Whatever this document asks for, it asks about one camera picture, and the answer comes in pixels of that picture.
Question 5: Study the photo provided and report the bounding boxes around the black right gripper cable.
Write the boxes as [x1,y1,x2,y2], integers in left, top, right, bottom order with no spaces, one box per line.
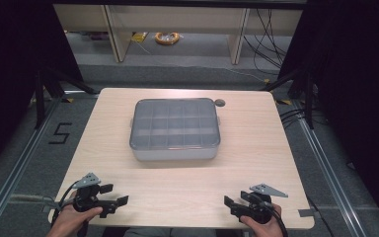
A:
[254,194,290,237]

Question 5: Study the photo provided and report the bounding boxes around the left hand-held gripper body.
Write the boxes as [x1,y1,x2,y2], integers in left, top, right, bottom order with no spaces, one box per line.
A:
[71,172,120,219]

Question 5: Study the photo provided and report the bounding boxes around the person's left hand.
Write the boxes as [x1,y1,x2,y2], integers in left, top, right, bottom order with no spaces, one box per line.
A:
[45,196,104,237]

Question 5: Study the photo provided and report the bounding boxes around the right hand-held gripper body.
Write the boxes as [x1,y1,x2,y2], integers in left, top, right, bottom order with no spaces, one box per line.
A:
[230,183,289,225]

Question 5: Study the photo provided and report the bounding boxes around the yellow packet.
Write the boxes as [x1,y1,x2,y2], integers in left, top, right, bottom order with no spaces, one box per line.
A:
[130,32,149,43]

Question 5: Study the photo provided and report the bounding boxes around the black metal stand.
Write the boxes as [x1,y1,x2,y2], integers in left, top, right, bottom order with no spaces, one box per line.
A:
[261,67,316,130]
[34,67,99,130]

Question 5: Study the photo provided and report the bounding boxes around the white plastic compartment box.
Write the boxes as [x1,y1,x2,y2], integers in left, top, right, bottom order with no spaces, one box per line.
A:
[129,98,222,162]

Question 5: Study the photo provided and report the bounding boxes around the black hanging cables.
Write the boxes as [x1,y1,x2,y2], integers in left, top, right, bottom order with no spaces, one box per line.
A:
[242,8,289,76]

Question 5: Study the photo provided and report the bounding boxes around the white shelf unit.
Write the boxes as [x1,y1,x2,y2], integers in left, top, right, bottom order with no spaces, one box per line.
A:
[52,3,304,66]

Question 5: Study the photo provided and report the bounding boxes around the black tape floor mark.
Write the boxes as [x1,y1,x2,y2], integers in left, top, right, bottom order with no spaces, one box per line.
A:
[47,121,73,145]

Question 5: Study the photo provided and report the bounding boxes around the black floor cables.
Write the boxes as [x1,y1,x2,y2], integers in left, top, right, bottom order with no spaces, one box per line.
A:
[277,106,314,130]

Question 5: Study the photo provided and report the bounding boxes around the person's right hand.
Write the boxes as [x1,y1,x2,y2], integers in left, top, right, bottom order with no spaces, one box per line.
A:
[239,202,286,237]

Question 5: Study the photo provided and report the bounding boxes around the grey tape piece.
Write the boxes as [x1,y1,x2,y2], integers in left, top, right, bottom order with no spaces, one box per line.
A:
[297,208,317,218]

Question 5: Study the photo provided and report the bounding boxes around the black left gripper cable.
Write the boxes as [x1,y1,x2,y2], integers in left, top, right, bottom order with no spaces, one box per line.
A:
[50,180,81,229]

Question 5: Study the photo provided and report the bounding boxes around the thin white floor cable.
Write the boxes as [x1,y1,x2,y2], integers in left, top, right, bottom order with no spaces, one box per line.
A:
[224,66,271,84]

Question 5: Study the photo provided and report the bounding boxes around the black curtain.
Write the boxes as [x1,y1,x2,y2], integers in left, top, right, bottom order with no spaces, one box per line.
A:
[0,0,85,174]
[276,0,379,229]

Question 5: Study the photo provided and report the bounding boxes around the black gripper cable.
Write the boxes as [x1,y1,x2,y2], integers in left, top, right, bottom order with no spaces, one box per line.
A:
[50,180,81,229]
[254,194,290,237]

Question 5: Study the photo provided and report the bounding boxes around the aluminium floor rail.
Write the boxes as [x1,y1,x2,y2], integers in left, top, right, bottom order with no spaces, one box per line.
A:
[291,100,367,237]
[0,98,64,237]

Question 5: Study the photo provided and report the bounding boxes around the transparent grey box lid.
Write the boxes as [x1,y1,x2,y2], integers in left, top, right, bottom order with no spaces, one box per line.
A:
[128,97,222,151]

